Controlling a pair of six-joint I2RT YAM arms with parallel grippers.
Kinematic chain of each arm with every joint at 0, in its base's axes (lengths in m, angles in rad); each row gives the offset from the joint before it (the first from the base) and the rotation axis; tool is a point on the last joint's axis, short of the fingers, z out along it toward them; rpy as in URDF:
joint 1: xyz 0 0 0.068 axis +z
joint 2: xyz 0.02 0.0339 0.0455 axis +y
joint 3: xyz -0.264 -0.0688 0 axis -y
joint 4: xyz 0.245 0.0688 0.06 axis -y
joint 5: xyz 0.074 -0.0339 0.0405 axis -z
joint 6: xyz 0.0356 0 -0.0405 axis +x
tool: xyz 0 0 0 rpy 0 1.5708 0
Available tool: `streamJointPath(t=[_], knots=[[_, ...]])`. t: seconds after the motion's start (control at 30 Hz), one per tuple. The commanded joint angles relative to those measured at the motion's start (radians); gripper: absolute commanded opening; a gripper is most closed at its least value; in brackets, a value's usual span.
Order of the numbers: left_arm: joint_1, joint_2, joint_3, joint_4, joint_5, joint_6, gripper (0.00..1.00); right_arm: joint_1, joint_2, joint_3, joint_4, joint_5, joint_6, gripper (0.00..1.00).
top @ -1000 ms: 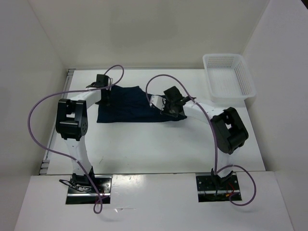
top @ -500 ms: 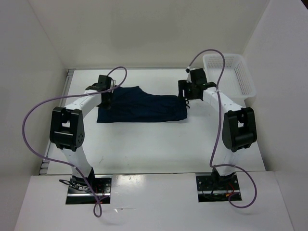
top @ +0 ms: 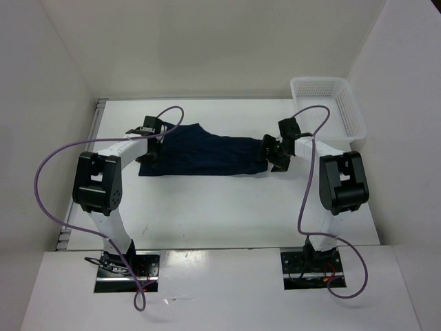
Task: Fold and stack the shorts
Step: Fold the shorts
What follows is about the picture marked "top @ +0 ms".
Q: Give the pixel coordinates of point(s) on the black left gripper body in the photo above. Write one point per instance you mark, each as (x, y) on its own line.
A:
(151, 158)

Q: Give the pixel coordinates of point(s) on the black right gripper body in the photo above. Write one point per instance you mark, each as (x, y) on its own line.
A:
(276, 154)

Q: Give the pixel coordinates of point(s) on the navy blue shorts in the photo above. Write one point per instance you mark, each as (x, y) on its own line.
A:
(192, 151)

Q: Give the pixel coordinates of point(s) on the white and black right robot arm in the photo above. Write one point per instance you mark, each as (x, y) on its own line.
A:
(336, 176)

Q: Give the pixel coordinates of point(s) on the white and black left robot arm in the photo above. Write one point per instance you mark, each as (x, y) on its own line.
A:
(98, 189)

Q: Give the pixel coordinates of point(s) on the white perforated plastic basket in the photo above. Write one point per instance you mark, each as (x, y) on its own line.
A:
(329, 101)

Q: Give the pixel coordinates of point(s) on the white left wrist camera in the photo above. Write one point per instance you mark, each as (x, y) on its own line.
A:
(163, 131)

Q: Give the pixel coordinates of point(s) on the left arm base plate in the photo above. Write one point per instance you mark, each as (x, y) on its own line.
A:
(116, 279)

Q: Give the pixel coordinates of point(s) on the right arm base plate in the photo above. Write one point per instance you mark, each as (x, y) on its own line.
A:
(303, 273)

